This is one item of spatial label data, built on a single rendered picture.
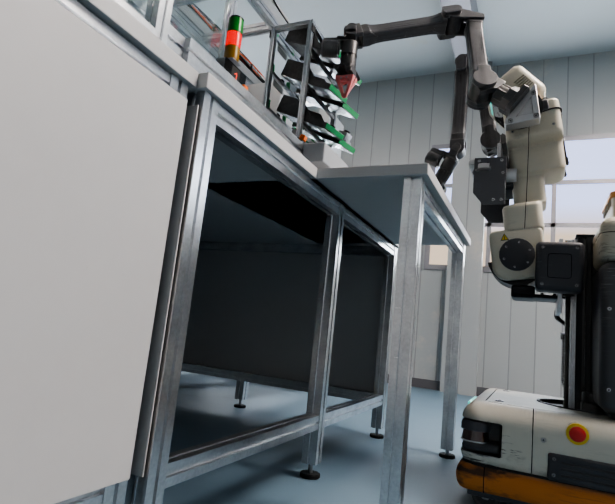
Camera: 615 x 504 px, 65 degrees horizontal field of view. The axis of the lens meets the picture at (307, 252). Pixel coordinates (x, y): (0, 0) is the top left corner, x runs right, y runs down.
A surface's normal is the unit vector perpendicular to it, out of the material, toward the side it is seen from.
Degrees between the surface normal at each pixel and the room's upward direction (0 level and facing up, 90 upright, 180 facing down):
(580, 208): 90
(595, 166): 90
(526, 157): 90
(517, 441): 90
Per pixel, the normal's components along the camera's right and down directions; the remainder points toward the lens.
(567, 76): -0.42, -0.18
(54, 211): 0.91, 0.04
